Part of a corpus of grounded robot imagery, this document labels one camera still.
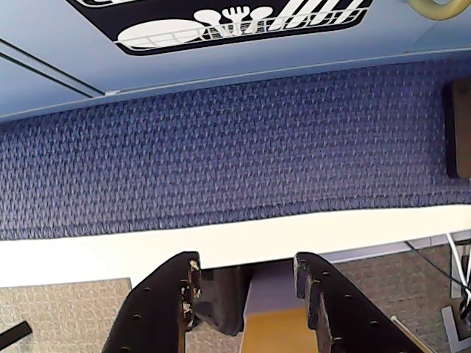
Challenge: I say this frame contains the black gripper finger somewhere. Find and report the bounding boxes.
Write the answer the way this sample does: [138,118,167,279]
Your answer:
[293,251,425,353]
[101,251,203,353]

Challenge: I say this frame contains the blue door with dish print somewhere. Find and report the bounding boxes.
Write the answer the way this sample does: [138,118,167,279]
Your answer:
[0,0,471,119]

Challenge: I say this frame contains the white flat board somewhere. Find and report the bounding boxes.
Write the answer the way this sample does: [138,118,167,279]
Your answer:
[0,202,471,288]

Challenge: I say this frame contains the yellow wooden block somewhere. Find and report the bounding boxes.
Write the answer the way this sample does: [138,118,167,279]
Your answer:
[241,306,314,353]

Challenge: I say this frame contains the black flat strip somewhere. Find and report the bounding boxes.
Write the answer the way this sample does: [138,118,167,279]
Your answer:
[0,320,32,345]

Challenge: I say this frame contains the blue woven mat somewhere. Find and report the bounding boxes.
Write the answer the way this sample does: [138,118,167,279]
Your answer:
[0,57,471,242]

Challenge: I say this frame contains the dark box with tan face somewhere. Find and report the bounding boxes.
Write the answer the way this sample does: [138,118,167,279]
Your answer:
[441,78,471,179]

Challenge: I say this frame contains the thin black cable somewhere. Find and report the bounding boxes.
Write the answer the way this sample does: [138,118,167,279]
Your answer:
[403,240,471,292]

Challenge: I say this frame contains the white L-shaped bracket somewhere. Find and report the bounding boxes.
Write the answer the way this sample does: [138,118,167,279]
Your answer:
[440,304,471,351]

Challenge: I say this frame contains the white cable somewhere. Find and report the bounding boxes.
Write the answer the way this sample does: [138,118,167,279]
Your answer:
[446,231,471,299]

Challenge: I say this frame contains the gold curved door handle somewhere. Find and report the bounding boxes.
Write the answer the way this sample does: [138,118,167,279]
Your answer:
[406,0,468,21]

